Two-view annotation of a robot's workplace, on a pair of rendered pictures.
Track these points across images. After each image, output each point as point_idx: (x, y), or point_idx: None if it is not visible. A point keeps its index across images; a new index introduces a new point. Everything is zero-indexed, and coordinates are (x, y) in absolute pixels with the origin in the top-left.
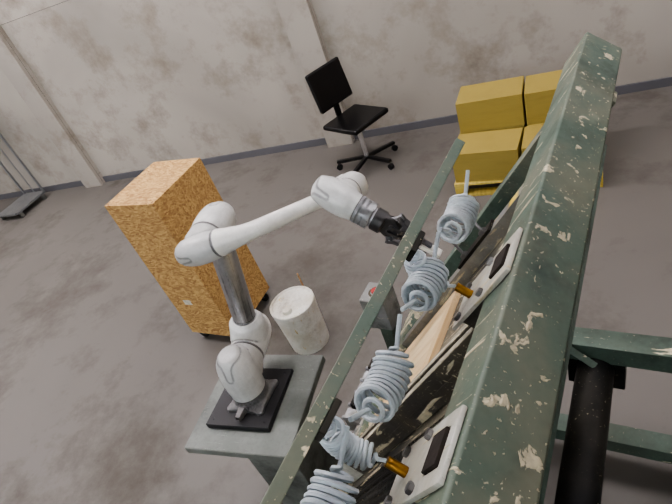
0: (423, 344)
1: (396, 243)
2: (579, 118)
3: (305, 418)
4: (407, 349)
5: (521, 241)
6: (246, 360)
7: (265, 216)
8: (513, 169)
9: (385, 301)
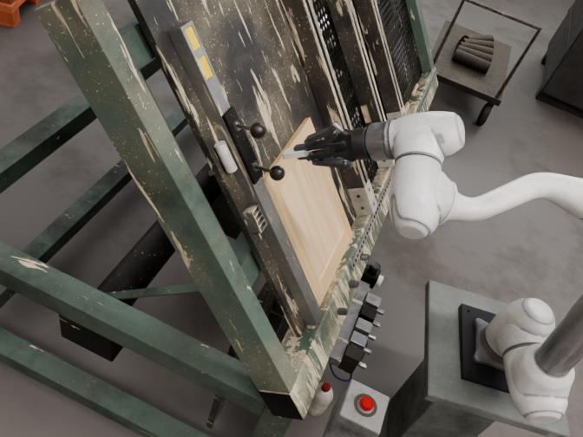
0: (302, 206)
1: (337, 159)
2: None
3: (425, 322)
4: (316, 292)
5: None
6: (513, 309)
7: (530, 179)
8: (172, 146)
9: (348, 386)
